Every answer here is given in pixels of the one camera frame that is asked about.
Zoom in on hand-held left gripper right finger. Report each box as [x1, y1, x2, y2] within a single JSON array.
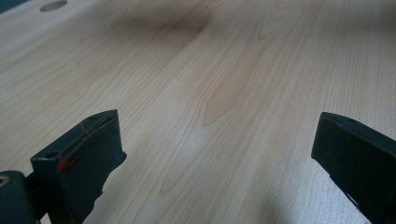
[[310, 111, 396, 224]]

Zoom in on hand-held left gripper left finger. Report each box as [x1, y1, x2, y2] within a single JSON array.
[[30, 108, 128, 224]]

